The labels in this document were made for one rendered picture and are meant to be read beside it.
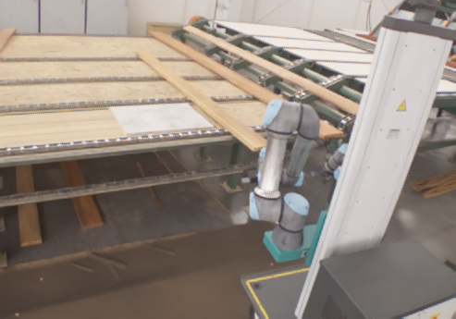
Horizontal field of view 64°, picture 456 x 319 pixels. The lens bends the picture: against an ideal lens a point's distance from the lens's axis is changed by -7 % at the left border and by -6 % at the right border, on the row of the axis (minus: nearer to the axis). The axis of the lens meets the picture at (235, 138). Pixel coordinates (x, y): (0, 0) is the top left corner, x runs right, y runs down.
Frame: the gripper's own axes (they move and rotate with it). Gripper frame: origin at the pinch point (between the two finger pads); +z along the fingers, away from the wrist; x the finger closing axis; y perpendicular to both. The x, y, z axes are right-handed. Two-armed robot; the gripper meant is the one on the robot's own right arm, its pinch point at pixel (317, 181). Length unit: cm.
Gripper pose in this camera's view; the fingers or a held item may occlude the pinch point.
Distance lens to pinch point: 237.5
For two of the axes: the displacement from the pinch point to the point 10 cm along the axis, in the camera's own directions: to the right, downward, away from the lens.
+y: 3.5, 7.5, -5.7
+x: 8.3, 0.4, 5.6
